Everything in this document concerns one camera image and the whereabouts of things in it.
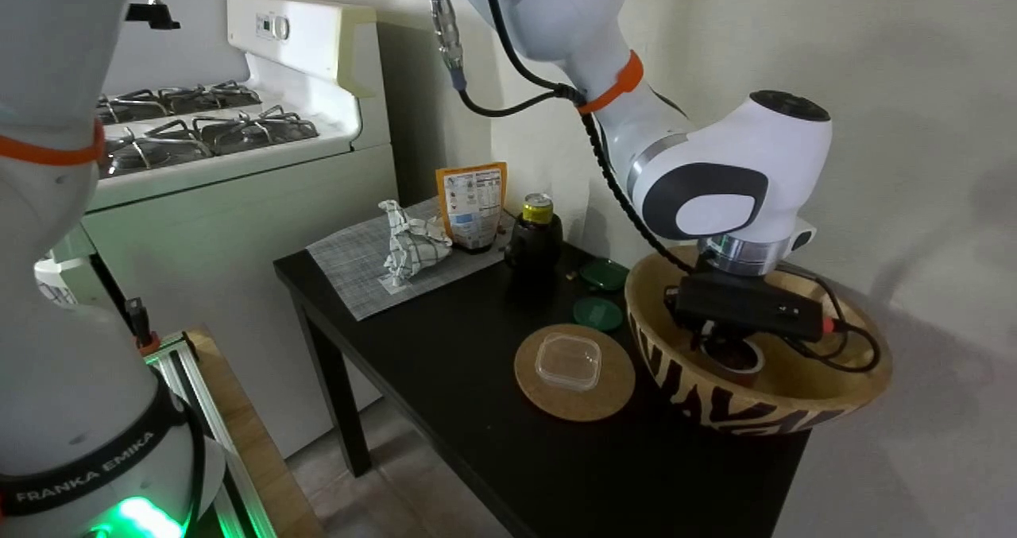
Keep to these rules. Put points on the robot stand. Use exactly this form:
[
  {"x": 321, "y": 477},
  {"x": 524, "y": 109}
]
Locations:
[{"x": 246, "y": 443}]

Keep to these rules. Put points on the round cork mat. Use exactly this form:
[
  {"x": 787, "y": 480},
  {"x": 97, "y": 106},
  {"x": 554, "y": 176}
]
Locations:
[{"x": 572, "y": 401}]

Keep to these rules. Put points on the orange food pouch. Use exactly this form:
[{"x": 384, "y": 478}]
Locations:
[{"x": 473, "y": 204}]

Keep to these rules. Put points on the patterned wooden bowl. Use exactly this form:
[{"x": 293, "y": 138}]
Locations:
[{"x": 794, "y": 395}]

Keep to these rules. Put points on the white stove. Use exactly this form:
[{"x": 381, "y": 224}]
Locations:
[{"x": 222, "y": 228}]

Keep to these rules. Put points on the stove burner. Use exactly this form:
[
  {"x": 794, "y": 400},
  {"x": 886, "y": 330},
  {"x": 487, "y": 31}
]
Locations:
[
  {"x": 155, "y": 150},
  {"x": 131, "y": 107},
  {"x": 254, "y": 130},
  {"x": 208, "y": 97}
]

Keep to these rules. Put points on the stove knob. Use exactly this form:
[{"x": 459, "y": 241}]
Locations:
[{"x": 280, "y": 27}]

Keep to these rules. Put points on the black clamp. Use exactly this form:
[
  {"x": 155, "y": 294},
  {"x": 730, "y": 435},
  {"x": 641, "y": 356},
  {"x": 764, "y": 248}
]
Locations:
[{"x": 140, "y": 323}]

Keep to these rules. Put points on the small can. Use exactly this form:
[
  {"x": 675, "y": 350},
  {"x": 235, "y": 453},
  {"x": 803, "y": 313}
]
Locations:
[{"x": 735, "y": 359}]

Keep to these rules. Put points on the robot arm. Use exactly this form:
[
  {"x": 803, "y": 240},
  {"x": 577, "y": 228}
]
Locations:
[{"x": 715, "y": 172}]

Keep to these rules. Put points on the dark bottle with yellow cap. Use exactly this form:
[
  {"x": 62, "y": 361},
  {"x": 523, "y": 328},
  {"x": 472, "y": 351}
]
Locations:
[{"x": 534, "y": 240}]

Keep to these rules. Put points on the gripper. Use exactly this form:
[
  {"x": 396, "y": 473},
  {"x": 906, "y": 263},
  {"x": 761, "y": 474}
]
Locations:
[{"x": 719, "y": 331}]

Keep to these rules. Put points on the clear plastic container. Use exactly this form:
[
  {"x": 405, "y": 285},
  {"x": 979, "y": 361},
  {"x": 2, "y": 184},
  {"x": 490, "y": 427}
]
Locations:
[{"x": 567, "y": 361}]

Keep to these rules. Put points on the grey woven placemat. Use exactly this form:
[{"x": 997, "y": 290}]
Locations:
[{"x": 349, "y": 264}]

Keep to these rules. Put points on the crumpled white checked cloth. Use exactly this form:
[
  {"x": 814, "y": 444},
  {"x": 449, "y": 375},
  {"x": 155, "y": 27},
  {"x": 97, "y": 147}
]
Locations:
[{"x": 413, "y": 244}]

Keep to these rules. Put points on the white container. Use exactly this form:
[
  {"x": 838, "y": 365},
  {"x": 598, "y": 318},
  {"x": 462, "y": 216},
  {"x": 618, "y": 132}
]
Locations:
[{"x": 59, "y": 280}]

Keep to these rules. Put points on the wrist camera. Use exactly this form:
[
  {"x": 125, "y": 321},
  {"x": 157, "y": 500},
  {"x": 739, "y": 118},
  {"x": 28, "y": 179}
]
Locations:
[{"x": 747, "y": 303}]

